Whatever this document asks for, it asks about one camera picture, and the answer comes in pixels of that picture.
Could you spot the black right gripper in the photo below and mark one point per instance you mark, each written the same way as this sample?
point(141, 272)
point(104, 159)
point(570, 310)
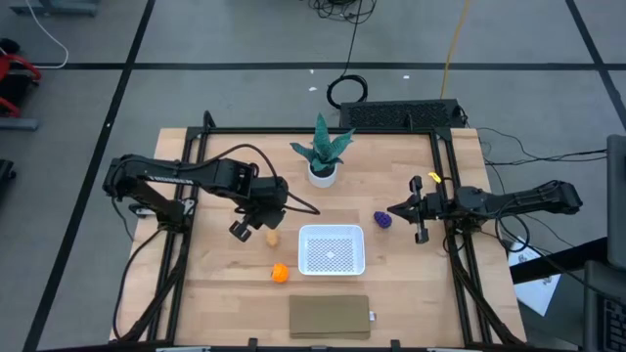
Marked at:
point(435, 205)

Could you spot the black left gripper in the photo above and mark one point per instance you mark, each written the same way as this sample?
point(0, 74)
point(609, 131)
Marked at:
point(269, 193)

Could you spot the tan toy potato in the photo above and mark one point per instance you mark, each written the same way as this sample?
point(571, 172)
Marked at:
point(272, 238)

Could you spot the purple toy grapes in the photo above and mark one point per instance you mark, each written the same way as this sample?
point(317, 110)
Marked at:
point(383, 220)

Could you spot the orange toy fruit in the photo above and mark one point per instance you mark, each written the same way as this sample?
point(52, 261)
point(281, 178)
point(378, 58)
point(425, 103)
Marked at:
point(280, 273)

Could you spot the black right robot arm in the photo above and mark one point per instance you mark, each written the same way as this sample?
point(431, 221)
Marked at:
point(528, 200)

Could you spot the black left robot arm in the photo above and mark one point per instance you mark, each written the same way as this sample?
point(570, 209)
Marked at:
point(161, 173)

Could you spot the small yellow tag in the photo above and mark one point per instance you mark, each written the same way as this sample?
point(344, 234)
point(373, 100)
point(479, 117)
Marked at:
point(434, 177)

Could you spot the green plant in white pot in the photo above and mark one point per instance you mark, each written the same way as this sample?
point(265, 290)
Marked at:
point(323, 178)

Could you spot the white perforated plastic basket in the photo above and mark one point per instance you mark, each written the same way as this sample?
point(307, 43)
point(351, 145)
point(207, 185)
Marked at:
point(332, 254)

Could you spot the black perforated metal box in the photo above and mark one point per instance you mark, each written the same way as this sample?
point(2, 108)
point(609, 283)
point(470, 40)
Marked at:
point(396, 115)

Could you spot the olive folded cloth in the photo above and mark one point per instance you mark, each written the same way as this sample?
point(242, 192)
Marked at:
point(328, 317)

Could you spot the white paper sheet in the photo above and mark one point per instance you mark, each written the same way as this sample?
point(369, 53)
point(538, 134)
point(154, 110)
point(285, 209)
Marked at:
point(538, 293)

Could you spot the black desk beam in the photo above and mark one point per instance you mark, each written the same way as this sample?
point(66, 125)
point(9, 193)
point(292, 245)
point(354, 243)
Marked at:
point(557, 261)

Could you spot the dark gray monitor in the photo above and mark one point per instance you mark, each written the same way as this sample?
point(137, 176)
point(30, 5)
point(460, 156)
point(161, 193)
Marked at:
point(617, 205)

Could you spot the dark gray keyboard unit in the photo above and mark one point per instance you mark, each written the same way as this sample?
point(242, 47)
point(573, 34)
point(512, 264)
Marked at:
point(606, 313)

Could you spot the black chair base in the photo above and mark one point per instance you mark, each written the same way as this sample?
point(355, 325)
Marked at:
point(5, 171)

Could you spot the red and black cart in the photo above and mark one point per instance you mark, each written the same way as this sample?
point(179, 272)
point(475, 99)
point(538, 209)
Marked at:
point(14, 61)

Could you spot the gray metal floor base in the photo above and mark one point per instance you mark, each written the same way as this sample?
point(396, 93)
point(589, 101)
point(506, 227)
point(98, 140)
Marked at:
point(54, 7)

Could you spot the black metal table frame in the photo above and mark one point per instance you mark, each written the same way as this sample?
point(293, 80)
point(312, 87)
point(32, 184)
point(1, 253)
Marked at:
point(318, 130)

